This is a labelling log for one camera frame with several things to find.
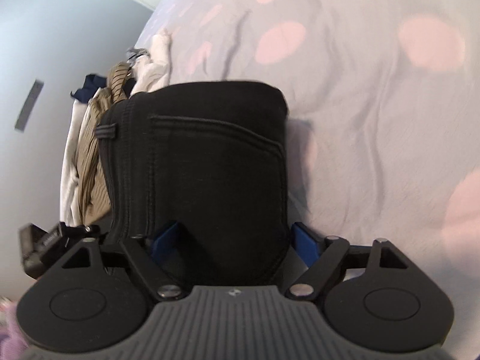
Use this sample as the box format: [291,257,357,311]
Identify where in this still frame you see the black jeans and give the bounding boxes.
[95,81,293,286]

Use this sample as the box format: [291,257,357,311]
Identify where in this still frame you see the brown striped garment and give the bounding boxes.
[71,62,130,225]

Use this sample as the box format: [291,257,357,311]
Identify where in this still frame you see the white knitted garment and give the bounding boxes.
[130,29,172,96]

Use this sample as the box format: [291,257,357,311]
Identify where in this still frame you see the cream white garment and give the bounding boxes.
[59,89,100,226]

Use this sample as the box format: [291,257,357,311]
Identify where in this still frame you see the dark navy garment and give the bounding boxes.
[70,74,107,104]

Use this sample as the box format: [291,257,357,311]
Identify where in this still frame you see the grey duvet with pink dots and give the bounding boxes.
[137,0,479,359]

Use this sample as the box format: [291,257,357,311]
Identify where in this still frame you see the purple fluffy rug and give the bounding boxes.
[1,297,28,360]

